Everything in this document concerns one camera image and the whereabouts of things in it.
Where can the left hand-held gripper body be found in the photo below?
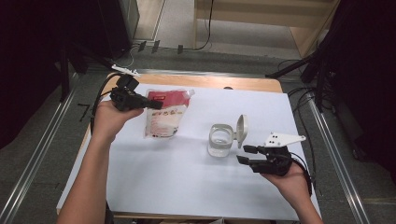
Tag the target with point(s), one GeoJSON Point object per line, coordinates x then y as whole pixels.
{"type": "Point", "coordinates": [124, 96]}

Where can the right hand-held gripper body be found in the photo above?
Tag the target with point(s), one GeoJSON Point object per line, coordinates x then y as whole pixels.
{"type": "Point", "coordinates": [274, 161]}

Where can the red and white refill pouch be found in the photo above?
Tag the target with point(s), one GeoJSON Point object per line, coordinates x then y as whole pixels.
{"type": "Point", "coordinates": [165, 121]}

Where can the clear glass jar white lid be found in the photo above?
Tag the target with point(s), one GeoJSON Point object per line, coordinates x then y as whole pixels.
{"type": "Point", "coordinates": [221, 146]}

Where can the person's left hand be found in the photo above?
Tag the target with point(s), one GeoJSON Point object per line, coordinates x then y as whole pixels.
{"type": "Point", "coordinates": [107, 121]}

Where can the person's right hand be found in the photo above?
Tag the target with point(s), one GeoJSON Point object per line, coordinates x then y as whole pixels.
{"type": "Point", "coordinates": [292, 186]}

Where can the white paper sheet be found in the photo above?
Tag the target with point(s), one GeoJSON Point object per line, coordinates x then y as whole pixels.
{"type": "Point", "coordinates": [186, 186]}

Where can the black metal stand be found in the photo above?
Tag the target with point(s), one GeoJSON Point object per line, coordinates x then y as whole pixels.
{"type": "Point", "coordinates": [64, 77]}

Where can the black cabinet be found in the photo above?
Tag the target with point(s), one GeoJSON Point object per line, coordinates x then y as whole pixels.
{"type": "Point", "coordinates": [118, 25]}

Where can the black tripod stand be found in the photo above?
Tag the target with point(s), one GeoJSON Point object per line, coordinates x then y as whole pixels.
{"type": "Point", "coordinates": [292, 66]}

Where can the dark curtain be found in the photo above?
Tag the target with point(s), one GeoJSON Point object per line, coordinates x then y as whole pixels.
{"type": "Point", "coordinates": [31, 46]}
{"type": "Point", "coordinates": [373, 62]}

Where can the light wooden furniture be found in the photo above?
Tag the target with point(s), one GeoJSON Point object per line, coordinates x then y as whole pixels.
{"type": "Point", "coordinates": [264, 15]}

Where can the metal floor rail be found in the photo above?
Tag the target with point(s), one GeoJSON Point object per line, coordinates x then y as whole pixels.
{"type": "Point", "coordinates": [29, 177]}
{"type": "Point", "coordinates": [337, 155]}

